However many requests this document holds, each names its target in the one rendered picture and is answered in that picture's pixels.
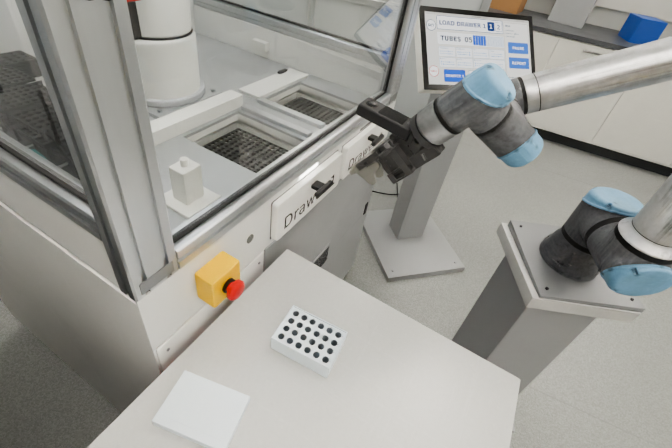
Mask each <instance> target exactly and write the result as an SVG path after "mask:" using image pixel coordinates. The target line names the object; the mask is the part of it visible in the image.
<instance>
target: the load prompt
mask: <svg viewBox="0 0 672 448"><path fill-rule="evenodd" d="M436 20H437V29H444V30H457V31H470V32H482V33H495V34H503V21H497V20H486V19H475V18H464V17H454V16H443V15H436Z"/></svg>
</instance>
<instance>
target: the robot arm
mask: <svg viewBox="0 0 672 448"><path fill-rule="evenodd" d="M671 80H672V36H671V37H667V38H663V39H659V40H656V41H652V42H648V43H644V44H641V45H637V46H633V47H629V48H625V49H622V50H618V51H614V52H610V53H607V54H603V55H599V56H595V57H592V58H588V59H584V60H580V61H577V62H573V63H569V64H565V65H562V66H558V67H554V68H550V69H547V70H543V71H539V72H535V73H531V74H528V75H524V76H520V77H517V78H513V79H510V78H509V77H508V76H507V74H506V72H505V71H504V70H503V69H502V68H501V67H500V66H499V65H497V64H495V63H486V64H484V65H483V66H481V67H479V68H477V69H476V70H474V71H473V72H471V73H470V74H467V75H466V76H465V77H463V79H462V80H461V81H459V82H458V83H457V84H455V85H454V86H452V87H451V88H450V89H448V90H447V91H446V92H444V93H443V94H441V95H440V96H439V97H437V98H436V99H435V100H433V101H432V102H430V103H429V104H428V105H426V106H425V107H423V108H422V109H421V110H419V111H418V113H417V114H416V115H414V116H413V117H411V118H409V117H408V116H406V115H404V114H402V113H400V112H398V111H396V110H394V109H392V108H390V107H388V106H386V105H384V104H382V103H380V102H378V101H376V100H374V99H372V98H370V97H368V98H367V99H365V100H364V101H362V102H361V103H360V104H358V107H357V110H356V114H357V115H358V116H360V117H362V118H364V119H366V120H368V121H370V122H372V123H373V124H375V125H377V126H379V127H381V128H383V129H385V130H387V131H388V132H390V133H392V134H391V135H389V136H388V137H387V138H385V139H384V140H383V141H382V142H380V143H379V144H378V145H377V146H376V147H375V148H374V149H373V150H372V151H370V152H369V153H368V154H366V155H365V156H364V157H362V158H361V159H360V160H359V161H357V162H356V163H355V164H354V165H353V166H351V169H350V172H349V173H350V175H353V174H358V175H359V176H361V177H362V178H363V179H364V180H365V181H366V182H367V183H369V184H370V185H374V184H376V183H377V180H376V177H378V178H380V177H382V176H383V175H384V172H383V169H384V170H385V171H386V173H387V174H388V175H387V177H388V178H389V179H390V181H391V182H392V183H393V184H395V183H397V182H398V181H400V180H402V179H404V178H405V177H407V176H409V175H410V174H412V173H413V172H414V171H415V170H416V169H417V168H419V167H421V166H422V165H424V164H426V163H427V162H429V161H431V160H432V159H434V158H436V157H438V156H439V155H440V154H441V152H442V151H443V150H444V149H445V146H444V145H443V143H445V142H446V141H448V140H450V139H451V138H453V137H455V136H456V135H458V134H459V133H461V132H463V131H464V130H466V129H468V128H469V129H470V130H471V131H472V132H473V133H474V134H475V135H476V136H477V137H478V138H479V139H480V140H481V141H482V142H483V143H484V144H485V145H486V146H487V147H488V148H489V149H490V150H491V151H492V152H493V153H494V154H495V155H496V157H497V158H498V159H501V160H502V161H503V162H504V163H505V164H506V165H508V166H510V167H522V166H524V165H527V164H528V163H530V162H531V161H533V160H534V159H535V158H536V157H537V156H538V155H539V154H540V152H541V151H542V148H543V139H542V138H541V136H540V135H539V134H538V133H537V130H536V129H535V128H533V127H532V126H531V125H530V123H529V122H528V121H527V119H526V117H525V114H530V113H534V112H538V111H543V110H547V109H551V108H556V107H560V106H564V105H568V104H573V103H577V102H581V101H586V100H590V99H594V98H598V97H603V96H607V95H611V94H616V93H620V92H624V91H628V90H633V89H637V88H641V87H646V86H650V85H654V84H658V83H663V82H667V81H671ZM382 166H383V168H382ZM404 175H405V176H404ZM399 178H400V179H399ZM539 249H540V254H541V256H542V258H543V259H544V261H545V262H546V263H547V264H548V265H549V266H550V267H551V268H552V269H553V270H554V271H556V272H557V273H559V274H560V275H562V276H564V277H566V278H569V279H571V280H575V281H581V282H586V281H591V280H593V279H594V278H595V277H596V276H597V275H598V274H599V273H600V276H601V277H602V278H603V279H604V281H605V283H606V284H607V286H608V287H609V288H610V289H611V290H612V291H614V292H616V293H619V294H622V295H628V296H644V295H651V294H655V293H659V292H662V291H664V290H666V289H668V288H670V287H671V286H672V268H671V266H672V174H671V175H670V176H669V177H668V179H667V180H666V181H665V182H664V183H663V184H662V186H661V187H660V188H659V189H658V190H657V191H656V193H655V194H654V195H653V196H652V197H651V198H650V200H649V201H648V202H647V203H646V204H645V205H643V204H642V203H641V202H640V201H639V200H637V199H636V198H634V197H633V196H631V195H629V194H627V193H625V192H623V191H620V190H617V189H613V188H609V187H595V188H593V189H591V190H589V192H588V193H587V194H586V195H585V196H584V197H582V200H581V202H580V203H579V204H578V206H577V207H576V208H575V210H574V211H573V212H572V214H571V215H570V216H569V218H568V219H567V220H566V222H565V223H564V225H563V226H562V227H561V228H559V229H557V230H556V231H555V232H553V233H551V234H549V235H548V236H546V237H545V238H544V240H543V241H542V242H541V244H540V248H539Z"/></svg>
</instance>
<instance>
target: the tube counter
mask: <svg viewBox="0 0 672 448"><path fill-rule="evenodd" d="M464 45H469V46H484V47H499V48H504V37H501V36H488V35H475V34H464Z"/></svg>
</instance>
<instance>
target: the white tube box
mask: <svg viewBox="0 0 672 448"><path fill-rule="evenodd" d="M347 333H348V332H346V331H345V330H343V329H341V328H339V327H337V326H335V325H333V324H331V323H329V322H327V321H325V320H323V319H321V318H319V317H317V316H315V315H313V314H311V313H309V312H307V311H305V310H303V309H301V308H299V307H297V306H295V305H293V306H292V307H291V309H290V310H289V312H288V313H287V315H286V316H285V318H284V319H283V321H282V322H281V324H280V325H279V327H278V328H277V330H276V331H275V332H274V334H273V335H272V337H271V348H272V349H274V350H275V351H277V352H279V353H281V354H283V355H285V356H286V357H288V358H290V359H292V360H294V361H296V362H298V363H299V364H301V365H303V366H305V367H307V368H309V369H310V370H312V371H314V372H316V373H318V374H320V375H321V376H323V377H325V378H328V376H329V373H330V371H331V369H332V367H333V365H334V363H335V361H336V359H337V357H338V355H339V353H340V351H341V349H342V347H343V345H344V343H345V340H346V336H347Z"/></svg>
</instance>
